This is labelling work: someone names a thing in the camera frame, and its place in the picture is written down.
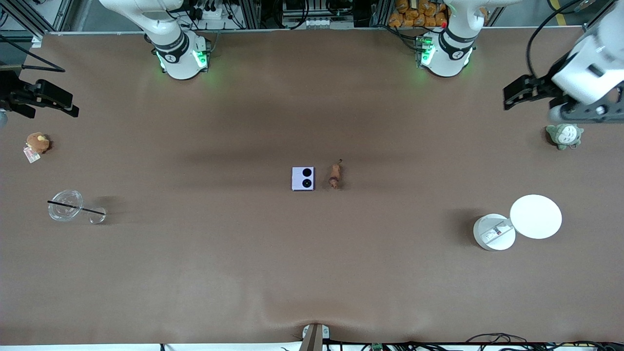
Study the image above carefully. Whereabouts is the brown lion statue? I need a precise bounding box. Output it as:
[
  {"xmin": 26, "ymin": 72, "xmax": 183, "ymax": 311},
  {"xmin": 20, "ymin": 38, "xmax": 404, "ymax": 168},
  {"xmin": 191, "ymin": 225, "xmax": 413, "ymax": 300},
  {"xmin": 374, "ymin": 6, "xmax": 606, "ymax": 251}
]
[{"xmin": 328, "ymin": 159, "xmax": 343, "ymax": 190}]

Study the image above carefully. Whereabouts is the lavender flip phone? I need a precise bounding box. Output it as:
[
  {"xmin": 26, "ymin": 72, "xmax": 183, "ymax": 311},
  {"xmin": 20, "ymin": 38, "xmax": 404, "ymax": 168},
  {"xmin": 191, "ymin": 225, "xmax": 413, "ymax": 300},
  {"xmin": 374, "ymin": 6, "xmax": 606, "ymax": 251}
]
[{"xmin": 292, "ymin": 167, "xmax": 315, "ymax": 191}]

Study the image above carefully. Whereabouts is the grey green plush toy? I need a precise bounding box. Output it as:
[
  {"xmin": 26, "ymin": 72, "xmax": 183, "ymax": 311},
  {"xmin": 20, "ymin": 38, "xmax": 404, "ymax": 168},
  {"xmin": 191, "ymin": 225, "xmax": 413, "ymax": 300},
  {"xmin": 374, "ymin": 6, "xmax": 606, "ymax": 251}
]
[{"xmin": 545, "ymin": 123, "xmax": 585, "ymax": 151}]

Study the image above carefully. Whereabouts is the brown plush toy with tag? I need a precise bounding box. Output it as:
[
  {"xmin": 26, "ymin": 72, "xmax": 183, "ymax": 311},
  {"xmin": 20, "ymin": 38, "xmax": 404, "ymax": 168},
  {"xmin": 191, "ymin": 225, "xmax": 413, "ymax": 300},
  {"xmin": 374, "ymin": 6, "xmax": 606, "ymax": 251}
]
[{"xmin": 23, "ymin": 132, "xmax": 51, "ymax": 164}]

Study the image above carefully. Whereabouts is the clear plastic cup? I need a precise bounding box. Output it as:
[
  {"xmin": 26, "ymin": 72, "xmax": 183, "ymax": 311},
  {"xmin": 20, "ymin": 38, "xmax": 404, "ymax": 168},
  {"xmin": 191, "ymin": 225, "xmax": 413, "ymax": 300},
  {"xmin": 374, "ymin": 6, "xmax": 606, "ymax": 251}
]
[{"xmin": 47, "ymin": 189, "xmax": 107, "ymax": 225}]

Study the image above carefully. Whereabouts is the black drinking straw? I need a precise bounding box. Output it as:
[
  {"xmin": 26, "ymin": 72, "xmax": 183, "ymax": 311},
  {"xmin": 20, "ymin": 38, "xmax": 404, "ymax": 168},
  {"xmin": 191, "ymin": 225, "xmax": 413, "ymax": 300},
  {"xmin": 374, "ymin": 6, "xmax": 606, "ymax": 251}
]
[{"xmin": 47, "ymin": 200, "xmax": 107, "ymax": 215}]

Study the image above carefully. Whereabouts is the white round lid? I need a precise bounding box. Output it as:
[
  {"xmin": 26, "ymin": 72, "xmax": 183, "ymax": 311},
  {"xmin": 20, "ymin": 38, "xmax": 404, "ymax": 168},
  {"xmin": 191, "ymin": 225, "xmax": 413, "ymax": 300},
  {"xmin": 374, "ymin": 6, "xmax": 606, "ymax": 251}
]
[{"xmin": 509, "ymin": 194, "xmax": 563, "ymax": 240}]

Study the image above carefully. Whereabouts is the orange plush toy pile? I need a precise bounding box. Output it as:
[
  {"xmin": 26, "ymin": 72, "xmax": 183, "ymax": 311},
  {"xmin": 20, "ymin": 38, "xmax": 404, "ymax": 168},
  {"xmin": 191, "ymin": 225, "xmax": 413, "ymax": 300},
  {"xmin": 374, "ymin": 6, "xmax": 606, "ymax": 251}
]
[{"xmin": 388, "ymin": 0, "xmax": 450, "ymax": 28}]

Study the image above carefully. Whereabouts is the white round container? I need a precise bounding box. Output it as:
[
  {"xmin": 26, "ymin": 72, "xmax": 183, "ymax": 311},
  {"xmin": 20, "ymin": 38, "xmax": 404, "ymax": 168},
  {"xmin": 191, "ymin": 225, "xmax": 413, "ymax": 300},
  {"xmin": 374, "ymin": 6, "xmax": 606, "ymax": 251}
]
[{"xmin": 473, "ymin": 214, "xmax": 516, "ymax": 252}]

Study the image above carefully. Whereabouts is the aluminium frame post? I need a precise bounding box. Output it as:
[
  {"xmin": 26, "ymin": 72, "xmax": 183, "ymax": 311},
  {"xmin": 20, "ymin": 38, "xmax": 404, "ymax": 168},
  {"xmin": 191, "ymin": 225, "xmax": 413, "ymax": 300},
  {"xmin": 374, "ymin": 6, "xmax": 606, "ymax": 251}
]
[
  {"xmin": 583, "ymin": 0, "xmax": 624, "ymax": 37},
  {"xmin": 0, "ymin": 0, "xmax": 74, "ymax": 39}
]

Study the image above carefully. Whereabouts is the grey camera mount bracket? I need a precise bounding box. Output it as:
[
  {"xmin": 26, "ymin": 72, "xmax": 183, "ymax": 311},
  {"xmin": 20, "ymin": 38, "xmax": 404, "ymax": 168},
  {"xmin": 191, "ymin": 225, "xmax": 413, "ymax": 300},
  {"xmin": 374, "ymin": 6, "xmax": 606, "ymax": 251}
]
[{"xmin": 299, "ymin": 323, "xmax": 331, "ymax": 351}]

